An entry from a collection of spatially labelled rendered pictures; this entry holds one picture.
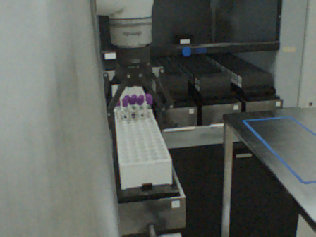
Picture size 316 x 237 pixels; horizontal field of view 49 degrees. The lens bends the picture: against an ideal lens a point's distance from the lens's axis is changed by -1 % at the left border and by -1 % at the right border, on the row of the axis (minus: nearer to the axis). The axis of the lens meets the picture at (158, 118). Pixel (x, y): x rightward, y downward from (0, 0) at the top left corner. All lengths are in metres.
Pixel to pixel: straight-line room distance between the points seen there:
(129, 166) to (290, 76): 0.84
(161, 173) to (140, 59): 0.24
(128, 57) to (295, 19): 0.73
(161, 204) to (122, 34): 0.34
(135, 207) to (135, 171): 0.06
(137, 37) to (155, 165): 0.26
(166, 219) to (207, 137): 0.56
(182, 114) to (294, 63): 0.46
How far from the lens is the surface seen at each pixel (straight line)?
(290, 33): 1.31
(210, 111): 1.16
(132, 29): 0.72
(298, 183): 0.71
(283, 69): 1.33
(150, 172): 0.67
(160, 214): 0.68
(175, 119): 1.14
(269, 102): 1.23
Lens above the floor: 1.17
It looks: 20 degrees down
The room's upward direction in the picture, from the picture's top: 2 degrees counter-clockwise
